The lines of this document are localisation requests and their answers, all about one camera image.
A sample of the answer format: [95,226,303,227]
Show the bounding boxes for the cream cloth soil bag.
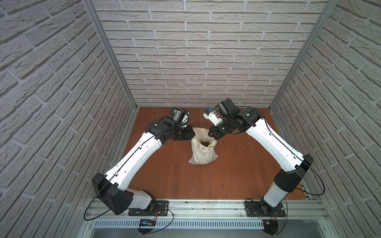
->
[189,128,218,165]

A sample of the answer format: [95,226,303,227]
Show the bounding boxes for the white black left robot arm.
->
[92,113,195,215]

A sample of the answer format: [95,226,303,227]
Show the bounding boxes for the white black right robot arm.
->
[203,103,314,216]

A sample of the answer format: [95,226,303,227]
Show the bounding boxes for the white perforated vent strip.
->
[93,218,264,230]

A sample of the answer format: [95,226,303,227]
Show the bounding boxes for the left small electronics board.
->
[138,219,156,235]

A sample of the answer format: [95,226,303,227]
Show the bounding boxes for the small electronics board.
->
[138,219,156,235]
[263,220,279,236]

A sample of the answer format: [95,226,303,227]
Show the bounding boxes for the right small electronics board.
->
[263,220,279,236]

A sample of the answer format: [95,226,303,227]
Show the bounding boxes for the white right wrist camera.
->
[203,107,223,126]

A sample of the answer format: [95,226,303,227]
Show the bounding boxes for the aluminium base rail left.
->
[98,107,140,198]

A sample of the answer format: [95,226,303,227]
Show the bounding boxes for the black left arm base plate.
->
[128,200,169,217]

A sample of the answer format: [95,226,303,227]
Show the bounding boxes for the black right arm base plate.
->
[244,200,286,218]

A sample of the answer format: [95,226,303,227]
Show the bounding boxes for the aluminium front rail frame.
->
[77,199,338,238]

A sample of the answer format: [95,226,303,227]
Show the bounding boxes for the aluminium corner post left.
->
[82,0,138,111]

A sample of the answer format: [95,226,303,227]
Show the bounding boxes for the aluminium corner post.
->
[269,0,339,111]
[82,0,138,111]

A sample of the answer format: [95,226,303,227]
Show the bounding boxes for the aluminium corner post right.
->
[269,0,339,111]

